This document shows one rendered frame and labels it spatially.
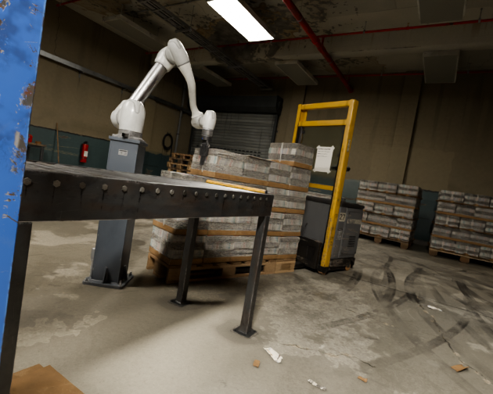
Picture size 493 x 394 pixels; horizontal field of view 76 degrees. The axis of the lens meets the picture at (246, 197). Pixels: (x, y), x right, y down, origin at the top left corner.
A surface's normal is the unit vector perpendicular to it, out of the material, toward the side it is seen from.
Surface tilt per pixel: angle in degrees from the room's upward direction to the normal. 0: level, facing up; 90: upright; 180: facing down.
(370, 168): 90
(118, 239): 90
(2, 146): 90
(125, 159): 90
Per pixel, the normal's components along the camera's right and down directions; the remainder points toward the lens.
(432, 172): -0.51, -0.04
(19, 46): 0.84, 0.17
